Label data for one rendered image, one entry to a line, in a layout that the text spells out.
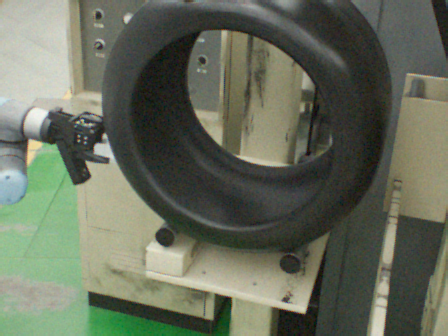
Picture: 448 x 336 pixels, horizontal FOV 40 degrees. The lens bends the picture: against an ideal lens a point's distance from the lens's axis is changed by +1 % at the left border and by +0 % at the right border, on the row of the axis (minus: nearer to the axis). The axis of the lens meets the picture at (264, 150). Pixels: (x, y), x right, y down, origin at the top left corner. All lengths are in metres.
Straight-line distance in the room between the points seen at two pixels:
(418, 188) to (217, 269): 0.51
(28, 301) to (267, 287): 1.50
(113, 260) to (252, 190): 1.04
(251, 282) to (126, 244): 1.03
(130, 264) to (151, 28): 1.39
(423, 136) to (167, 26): 0.64
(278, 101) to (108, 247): 1.10
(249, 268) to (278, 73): 0.48
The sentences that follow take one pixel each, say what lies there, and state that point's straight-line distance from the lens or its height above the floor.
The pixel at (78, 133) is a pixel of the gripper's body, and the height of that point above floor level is 1.09.
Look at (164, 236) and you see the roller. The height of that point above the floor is 0.91.
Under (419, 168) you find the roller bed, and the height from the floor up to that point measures 1.03.
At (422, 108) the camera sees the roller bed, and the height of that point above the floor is 1.18.
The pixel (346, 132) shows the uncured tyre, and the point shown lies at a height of 1.23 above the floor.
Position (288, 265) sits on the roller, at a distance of 1.27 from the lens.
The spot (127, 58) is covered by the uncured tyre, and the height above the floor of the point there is 1.30.
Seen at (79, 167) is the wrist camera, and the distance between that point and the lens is 1.46.
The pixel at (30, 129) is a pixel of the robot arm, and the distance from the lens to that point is 1.45.
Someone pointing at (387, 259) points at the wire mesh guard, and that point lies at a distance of 1.16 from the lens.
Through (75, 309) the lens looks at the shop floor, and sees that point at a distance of 2.61.
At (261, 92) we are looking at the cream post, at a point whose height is 1.13.
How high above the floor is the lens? 1.63
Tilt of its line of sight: 24 degrees down
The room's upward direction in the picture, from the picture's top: 4 degrees clockwise
